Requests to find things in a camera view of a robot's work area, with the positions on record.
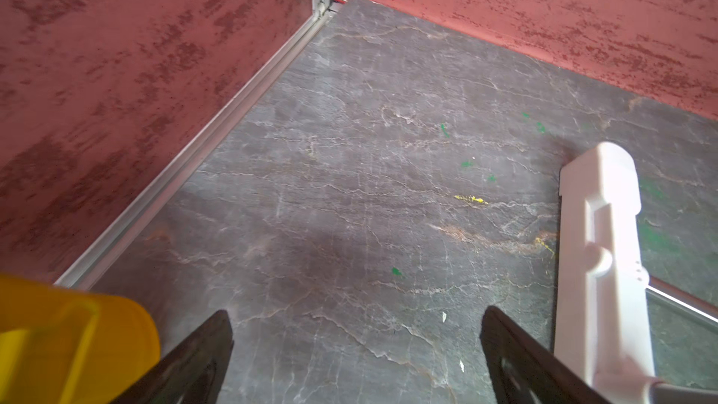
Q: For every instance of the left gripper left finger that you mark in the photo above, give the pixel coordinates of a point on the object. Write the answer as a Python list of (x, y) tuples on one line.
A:
[(193, 372)]

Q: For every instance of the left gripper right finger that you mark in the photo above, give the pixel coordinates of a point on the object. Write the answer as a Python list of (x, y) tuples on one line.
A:
[(523, 371)]

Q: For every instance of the clothes rack with steel bars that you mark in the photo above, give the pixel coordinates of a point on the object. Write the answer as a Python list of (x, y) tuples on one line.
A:
[(602, 327)]

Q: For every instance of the yellow cup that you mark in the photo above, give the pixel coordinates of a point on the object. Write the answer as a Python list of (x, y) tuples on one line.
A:
[(60, 345)]

